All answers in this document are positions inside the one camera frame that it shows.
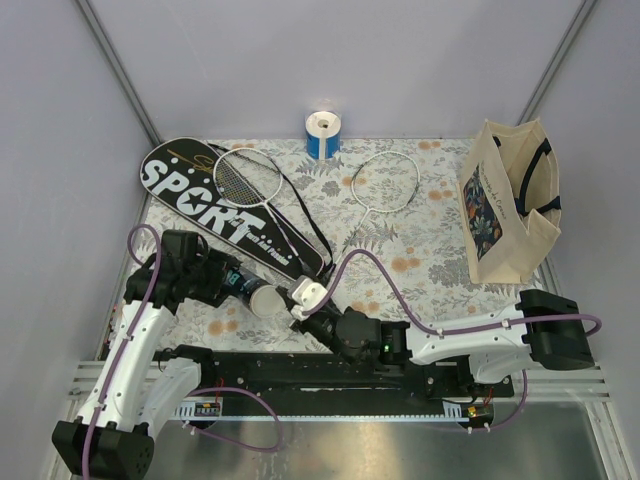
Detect black shuttlecock tube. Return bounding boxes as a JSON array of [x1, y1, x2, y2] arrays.
[[223, 266, 285, 318]]

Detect black sport racket cover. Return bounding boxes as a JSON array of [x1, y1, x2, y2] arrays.
[[140, 137, 329, 280]]

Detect white strung badminton racket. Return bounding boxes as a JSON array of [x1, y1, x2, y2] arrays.
[[212, 147, 317, 279]]

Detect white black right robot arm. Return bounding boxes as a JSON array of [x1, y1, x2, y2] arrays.
[[287, 279, 602, 396]]

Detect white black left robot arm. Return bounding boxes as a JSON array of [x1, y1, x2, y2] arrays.
[[52, 230, 241, 479]]

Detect white unstrung badminton racket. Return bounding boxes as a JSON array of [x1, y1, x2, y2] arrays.
[[335, 151, 421, 263]]

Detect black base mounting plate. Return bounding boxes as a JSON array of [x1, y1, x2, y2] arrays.
[[174, 349, 515, 402]]

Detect floral patterned table mat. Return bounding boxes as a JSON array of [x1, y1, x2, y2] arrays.
[[108, 137, 560, 355]]

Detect blue white tape roll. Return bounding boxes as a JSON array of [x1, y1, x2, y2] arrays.
[[305, 111, 342, 160]]

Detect beige canvas tote bag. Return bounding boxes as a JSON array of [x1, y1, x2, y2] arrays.
[[458, 119, 562, 284]]

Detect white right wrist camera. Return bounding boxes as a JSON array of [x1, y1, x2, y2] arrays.
[[287, 276, 328, 320]]

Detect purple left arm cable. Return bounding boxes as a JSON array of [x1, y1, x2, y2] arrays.
[[82, 224, 286, 476]]

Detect aluminium frame rail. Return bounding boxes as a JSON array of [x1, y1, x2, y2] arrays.
[[67, 359, 614, 426]]

